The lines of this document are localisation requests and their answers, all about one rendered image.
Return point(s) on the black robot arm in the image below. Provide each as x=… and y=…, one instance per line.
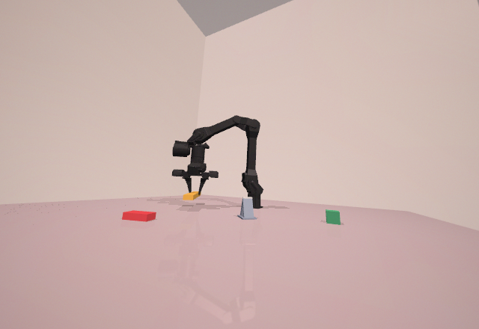
x=200, y=135

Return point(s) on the green cube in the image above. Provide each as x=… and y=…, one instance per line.
x=333, y=217

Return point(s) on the red rectangular block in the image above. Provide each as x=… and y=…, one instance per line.
x=139, y=216

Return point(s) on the orange bar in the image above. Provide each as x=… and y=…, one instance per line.
x=191, y=195

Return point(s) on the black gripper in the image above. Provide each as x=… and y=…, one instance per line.
x=186, y=176

